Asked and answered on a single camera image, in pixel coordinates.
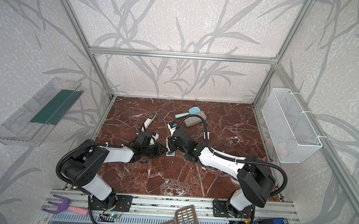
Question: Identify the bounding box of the white remote control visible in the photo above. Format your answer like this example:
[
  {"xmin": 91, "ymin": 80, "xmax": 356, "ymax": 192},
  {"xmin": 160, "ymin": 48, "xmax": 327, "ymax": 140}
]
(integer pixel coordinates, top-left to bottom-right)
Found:
[{"xmin": 166, "ymin": 137, "xmax": 176, "ymax": 157}]

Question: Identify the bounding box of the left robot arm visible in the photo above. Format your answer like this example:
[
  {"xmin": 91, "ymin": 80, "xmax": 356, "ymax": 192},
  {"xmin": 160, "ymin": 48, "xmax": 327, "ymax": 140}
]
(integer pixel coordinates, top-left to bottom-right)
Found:
[{"xmin": 56, "ymin": 132, "xmax": 168, "ymax": 207}]

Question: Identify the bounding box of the white battery cover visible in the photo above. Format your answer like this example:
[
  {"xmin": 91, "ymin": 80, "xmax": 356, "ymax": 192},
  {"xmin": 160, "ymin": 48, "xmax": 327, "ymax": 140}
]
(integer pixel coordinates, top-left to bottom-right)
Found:
[{"xmin": 203, "ymin": 132, "xmax": 210, "ymax": 140}]

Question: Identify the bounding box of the blue black device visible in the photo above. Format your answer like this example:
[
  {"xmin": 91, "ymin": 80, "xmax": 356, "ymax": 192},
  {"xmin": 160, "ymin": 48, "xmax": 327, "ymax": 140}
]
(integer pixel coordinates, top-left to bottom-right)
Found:
[{"xmin": 254, "ymin": 218, "xmax": 289, "ymax": 224}]

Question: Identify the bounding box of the grey stone block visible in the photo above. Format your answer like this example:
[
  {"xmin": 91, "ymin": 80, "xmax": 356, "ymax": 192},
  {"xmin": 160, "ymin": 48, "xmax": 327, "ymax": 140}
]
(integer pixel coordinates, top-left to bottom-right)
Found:
[{"xmin": 184, "ymin": 111, "xmax": 207, "ymax": 127}]

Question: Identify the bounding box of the slim white remote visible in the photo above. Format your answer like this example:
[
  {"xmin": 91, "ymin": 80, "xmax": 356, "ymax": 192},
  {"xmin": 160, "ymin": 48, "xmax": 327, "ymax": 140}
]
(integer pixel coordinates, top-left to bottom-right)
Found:
[{"xmin": 140, "ymin": 113, "xmax": 156, "ymax": 132}]

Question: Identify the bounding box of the clear plastic wall shelf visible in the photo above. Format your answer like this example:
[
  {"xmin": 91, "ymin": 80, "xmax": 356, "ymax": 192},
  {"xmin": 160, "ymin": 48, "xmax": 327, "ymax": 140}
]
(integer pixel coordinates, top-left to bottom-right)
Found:
[{"xmin": 0, "ymin": 77, "xmax": 84, "ymax": 147}]

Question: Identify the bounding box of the white wire basket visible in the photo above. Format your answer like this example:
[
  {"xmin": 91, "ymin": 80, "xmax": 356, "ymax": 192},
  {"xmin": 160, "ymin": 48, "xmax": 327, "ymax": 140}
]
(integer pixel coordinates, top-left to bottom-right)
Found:
[{"xmin": 262, "ymin": 88, "xmax": 322, "ymax": 164}]

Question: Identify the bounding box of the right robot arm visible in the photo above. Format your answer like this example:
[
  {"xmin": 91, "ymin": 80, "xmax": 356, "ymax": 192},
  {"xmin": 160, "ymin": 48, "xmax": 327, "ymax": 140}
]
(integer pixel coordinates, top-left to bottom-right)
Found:
[{"xmin": 166, "ymin": 128, "xmax": 288, "ymax": 217}]

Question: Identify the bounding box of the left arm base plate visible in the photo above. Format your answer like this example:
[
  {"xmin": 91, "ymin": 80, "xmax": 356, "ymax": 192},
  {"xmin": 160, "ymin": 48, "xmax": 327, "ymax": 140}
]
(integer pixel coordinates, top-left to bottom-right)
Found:
[{"xmin": 90, "ymin": 193, "xmax": 133, "ymax": 212}]

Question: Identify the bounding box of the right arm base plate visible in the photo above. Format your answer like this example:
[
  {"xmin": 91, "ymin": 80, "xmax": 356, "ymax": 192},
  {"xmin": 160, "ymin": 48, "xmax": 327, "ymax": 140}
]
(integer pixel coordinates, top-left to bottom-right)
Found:
[{"xmin": 212, "ymin": 198, "xmax": 254, "ymax": 220}]

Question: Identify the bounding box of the purple pink garden fork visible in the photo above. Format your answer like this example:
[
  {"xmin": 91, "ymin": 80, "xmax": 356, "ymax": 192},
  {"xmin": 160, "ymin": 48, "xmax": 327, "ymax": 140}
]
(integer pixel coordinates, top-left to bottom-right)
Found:
[{"xmin": 42, "ymin": 194, "xmax": 89, "ymax": 216}]

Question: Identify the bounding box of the brown slotted scoop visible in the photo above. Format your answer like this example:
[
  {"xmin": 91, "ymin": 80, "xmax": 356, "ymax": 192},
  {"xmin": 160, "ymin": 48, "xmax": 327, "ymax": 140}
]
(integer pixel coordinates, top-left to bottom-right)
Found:
[{"xmin": 162, "ymin": 205, "xmax": 199, "ymax": 224}]

